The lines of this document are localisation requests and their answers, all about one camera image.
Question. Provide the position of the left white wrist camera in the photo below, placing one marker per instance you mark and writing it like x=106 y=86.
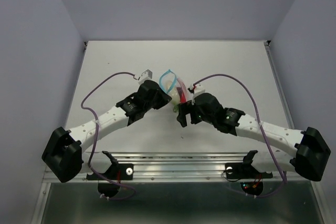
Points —
x=146 y=75

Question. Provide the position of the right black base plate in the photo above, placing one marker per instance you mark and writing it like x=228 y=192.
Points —
x=244 y=171

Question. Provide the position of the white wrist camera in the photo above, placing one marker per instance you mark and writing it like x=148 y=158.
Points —
x=196 y=90
x=146 y=75

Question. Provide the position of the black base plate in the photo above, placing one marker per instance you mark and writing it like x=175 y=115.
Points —
x=244 y=171
x=121 y=171

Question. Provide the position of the red chili pepper toy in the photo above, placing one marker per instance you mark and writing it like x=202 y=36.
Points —
x=181 y=94

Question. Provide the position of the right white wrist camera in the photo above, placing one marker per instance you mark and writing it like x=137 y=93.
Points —
x=196 y=90

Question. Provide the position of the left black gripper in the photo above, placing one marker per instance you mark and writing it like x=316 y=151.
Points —
x=164 y=99

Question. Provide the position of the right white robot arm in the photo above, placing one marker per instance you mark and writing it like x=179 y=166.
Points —
x=303 y=152

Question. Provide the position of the clear zip top bag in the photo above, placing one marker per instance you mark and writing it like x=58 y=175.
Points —
x=176 y=78

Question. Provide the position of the white radish toy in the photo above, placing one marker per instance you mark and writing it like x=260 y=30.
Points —
x=170 y=87

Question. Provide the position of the aluminium mounting rail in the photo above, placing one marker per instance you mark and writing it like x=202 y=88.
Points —
x=162 y=167

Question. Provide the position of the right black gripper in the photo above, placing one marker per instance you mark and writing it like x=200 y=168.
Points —
x=185 y=108

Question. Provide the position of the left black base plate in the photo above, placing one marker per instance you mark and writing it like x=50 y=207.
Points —
x=121 y=171

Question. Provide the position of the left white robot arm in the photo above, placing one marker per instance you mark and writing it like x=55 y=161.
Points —
x=63 y=152

